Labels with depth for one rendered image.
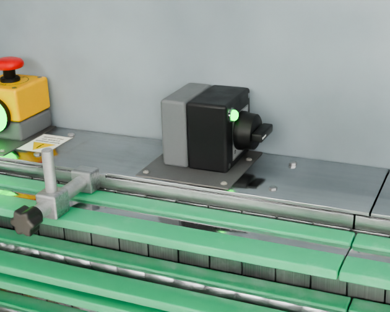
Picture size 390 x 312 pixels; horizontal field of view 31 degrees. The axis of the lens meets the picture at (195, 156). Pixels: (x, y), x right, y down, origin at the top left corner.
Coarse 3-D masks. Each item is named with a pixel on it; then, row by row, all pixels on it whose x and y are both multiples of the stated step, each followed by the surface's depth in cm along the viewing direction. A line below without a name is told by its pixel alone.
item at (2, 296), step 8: (0, 296) 90; (8, 296) 90; (16, 296) 90; (24, 296) 90; (0, 304) 89; (8, 304) 89; (16, 304) 88; (24, 304) 88; (32, 304) 88; (40, 304) 88; (48, 304) 88; (56, 304) 88
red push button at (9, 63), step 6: (0, 60) 89; (6, 60) 89; (12, 60) 89; (18, 60) 90; (0, 66) 89; (6, 66) 89; (12, 66) 89; (18, 66) 89; (6, 72) 90; (12, 72) 90; (6, 78) 90
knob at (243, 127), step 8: (240, 112) 79; (248, 112) 79; (240, 120) 78; (248, 120) 78; (256, 120) 78; (240, 128) 77; (248, 128) 77; (256, 128) 78; (264, 128) 78; (240, 136) 78; (248, 136) 77; (256, 136) 77; (264, 136) 77; (240, 144) 78; (248, 144) 78; (256, 144) 79
